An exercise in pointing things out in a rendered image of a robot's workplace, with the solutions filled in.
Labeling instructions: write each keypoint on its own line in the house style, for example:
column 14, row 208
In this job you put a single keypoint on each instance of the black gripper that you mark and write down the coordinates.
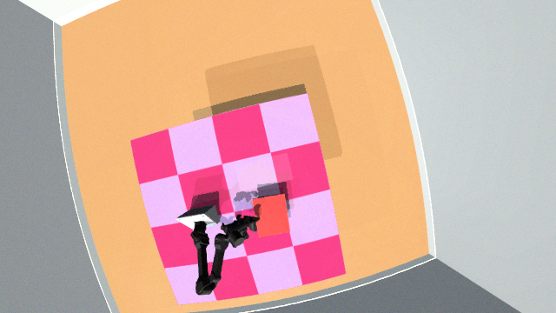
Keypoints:
column 247, row 221

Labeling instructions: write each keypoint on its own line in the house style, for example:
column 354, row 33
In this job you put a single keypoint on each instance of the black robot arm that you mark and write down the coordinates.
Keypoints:
column 206, row 283

